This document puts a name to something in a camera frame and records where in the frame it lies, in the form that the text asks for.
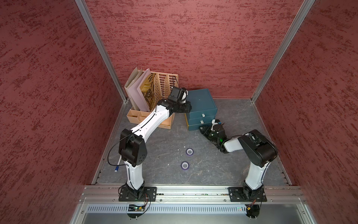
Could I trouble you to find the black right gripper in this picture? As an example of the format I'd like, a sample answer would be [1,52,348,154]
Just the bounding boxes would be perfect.
[199,125,220,143]

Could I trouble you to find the teal drawer cabinet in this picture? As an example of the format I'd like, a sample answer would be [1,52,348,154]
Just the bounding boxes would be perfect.
[185,89,218,131]

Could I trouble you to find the purple tape roll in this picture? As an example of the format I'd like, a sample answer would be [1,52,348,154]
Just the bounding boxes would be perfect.
[186,148,194,156]
[181,161,190,170]

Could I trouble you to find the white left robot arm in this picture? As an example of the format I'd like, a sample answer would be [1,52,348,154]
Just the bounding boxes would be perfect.
[119,87,192,192]

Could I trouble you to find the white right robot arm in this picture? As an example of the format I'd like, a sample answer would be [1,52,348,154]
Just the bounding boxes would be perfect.
[199,123,278,198]

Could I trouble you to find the beige plastic desk organizer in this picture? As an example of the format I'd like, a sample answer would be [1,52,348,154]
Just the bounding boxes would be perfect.
[127,71,179,124]

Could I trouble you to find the yellow patterned book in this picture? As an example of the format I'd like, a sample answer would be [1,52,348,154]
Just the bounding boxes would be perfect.
[139,72,155,112]

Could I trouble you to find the grey-beige folder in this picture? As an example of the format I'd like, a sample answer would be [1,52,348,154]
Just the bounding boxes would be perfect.
[125,67,143,110]

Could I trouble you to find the blue white marker pen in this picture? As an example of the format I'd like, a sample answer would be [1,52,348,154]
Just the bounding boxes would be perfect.
[114,155,122,172]

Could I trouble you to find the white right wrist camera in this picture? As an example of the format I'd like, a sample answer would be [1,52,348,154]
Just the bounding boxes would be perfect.
[211,119,221,131]

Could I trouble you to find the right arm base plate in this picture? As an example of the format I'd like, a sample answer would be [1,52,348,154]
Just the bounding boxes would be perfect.
[228,186,267,203]

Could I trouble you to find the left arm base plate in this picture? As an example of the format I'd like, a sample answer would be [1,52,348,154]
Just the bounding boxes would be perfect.
[118,185,157,202]

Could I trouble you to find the aluminium front rail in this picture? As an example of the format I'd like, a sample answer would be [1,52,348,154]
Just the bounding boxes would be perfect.
[71,184,316,224]

